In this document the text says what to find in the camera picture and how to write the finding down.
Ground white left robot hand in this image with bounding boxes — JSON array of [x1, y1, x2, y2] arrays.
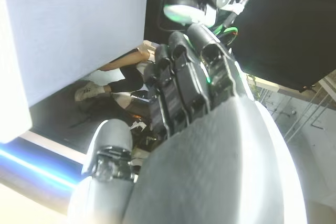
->
[[67, 23, 310, 224]]

